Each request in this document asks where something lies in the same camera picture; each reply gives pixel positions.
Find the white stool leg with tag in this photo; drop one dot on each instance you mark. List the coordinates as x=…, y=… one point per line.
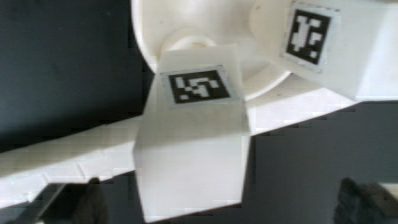
x=329, y=40

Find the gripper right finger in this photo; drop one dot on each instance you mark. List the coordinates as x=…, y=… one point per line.
x=366, y=204

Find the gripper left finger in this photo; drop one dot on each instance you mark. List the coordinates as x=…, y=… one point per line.
x=68, y=204

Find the white front fence wall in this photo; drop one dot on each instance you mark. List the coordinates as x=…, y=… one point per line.
x=91, y=154

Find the white round stool seat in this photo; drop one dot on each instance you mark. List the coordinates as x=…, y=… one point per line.
x=180, y=24

